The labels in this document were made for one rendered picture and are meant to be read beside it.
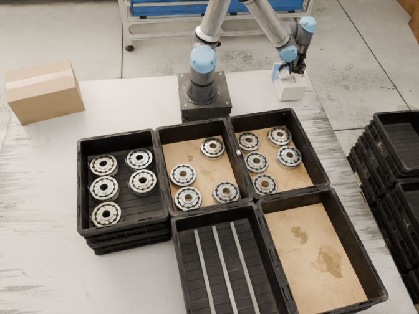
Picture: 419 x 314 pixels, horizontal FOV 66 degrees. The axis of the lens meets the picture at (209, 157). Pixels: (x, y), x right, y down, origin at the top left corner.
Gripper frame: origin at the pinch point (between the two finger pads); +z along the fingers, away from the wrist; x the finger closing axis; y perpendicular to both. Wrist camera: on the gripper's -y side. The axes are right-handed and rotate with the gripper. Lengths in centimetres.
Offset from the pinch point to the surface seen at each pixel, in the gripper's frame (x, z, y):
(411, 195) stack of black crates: 65, 40, 58
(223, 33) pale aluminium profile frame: -8, 66, -137
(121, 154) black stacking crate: -86, -5, 45
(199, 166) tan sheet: -54, -5, 54
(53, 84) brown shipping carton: -118, -8, 3
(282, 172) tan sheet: -21, -5, 61
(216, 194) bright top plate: -50, -8, 69
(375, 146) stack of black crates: 52, 30, 29
